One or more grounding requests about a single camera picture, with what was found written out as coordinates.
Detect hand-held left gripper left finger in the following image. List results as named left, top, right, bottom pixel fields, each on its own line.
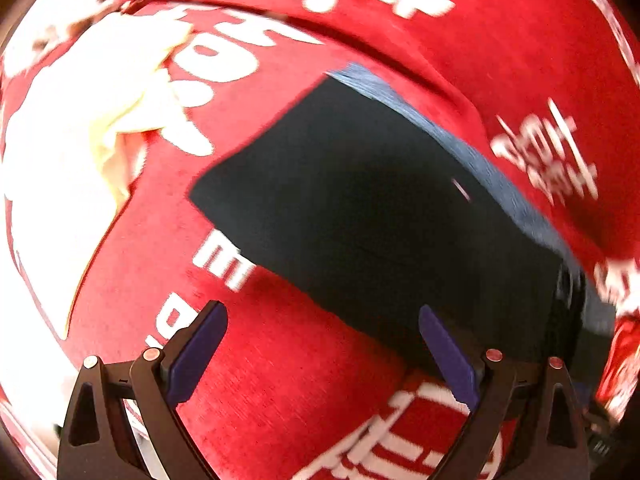
left=56, top=300, right=229, bottom=480

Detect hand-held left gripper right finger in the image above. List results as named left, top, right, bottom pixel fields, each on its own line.
left=418, top=305, right=594, bottom=480

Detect black pants with blue trim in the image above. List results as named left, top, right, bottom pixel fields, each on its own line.
left=190, top=62, right=619, bottom=377

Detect red printed blanket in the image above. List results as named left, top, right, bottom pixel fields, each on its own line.
left=0, top=0, right=640, bottom=480

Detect red ornate cushion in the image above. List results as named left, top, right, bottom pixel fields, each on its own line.
left=595, top=316, right=640, bottom=422

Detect cream folded cloth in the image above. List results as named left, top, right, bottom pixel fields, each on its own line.
left=1, top=10, right=196, bottom=342

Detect white crumpled cloth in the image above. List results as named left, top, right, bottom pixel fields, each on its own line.
left=6, top=0, right=126, bottom=75

